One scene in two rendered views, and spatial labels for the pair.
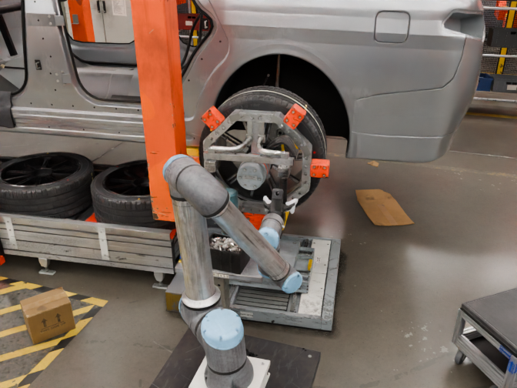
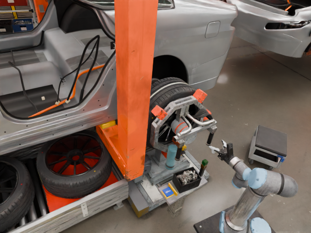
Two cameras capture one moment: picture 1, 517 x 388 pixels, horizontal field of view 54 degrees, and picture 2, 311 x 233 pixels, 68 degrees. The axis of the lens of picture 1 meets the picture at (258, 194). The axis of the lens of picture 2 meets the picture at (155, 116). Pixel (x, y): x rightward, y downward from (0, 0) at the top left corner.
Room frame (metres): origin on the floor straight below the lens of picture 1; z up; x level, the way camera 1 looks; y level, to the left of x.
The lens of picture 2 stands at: (1.52, 1.26, 2.18)
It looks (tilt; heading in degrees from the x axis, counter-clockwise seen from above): 40 degrees down; 312
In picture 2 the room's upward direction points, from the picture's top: 6 degrees clockwise
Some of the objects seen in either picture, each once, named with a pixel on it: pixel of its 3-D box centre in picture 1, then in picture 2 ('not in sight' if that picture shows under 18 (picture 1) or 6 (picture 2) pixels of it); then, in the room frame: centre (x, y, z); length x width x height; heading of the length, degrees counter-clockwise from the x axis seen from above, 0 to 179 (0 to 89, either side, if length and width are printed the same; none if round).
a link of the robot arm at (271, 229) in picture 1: (268, 235); (242, 170); (1.75, -0.04, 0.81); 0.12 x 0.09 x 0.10; 169
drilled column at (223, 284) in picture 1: (218, 301); (177, 200); (2.09, 0.21, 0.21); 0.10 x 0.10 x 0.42; 79
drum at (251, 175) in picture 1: (254, 169); (183, 130); (2.30, 0.02, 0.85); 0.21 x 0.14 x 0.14; 169
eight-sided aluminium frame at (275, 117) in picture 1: (257, 163); (178, 125); (2.37, 0.01, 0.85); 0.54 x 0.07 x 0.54; 79
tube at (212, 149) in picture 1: (231, 136); (181, 121); (2.27, 0.13, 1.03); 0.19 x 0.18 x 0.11; 169
